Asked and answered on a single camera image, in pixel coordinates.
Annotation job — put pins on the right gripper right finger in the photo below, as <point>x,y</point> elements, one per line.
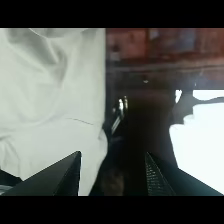
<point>166,181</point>

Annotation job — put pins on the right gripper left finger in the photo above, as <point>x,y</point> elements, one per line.
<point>60,180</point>

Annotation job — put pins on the white shirt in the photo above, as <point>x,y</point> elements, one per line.
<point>50,100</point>

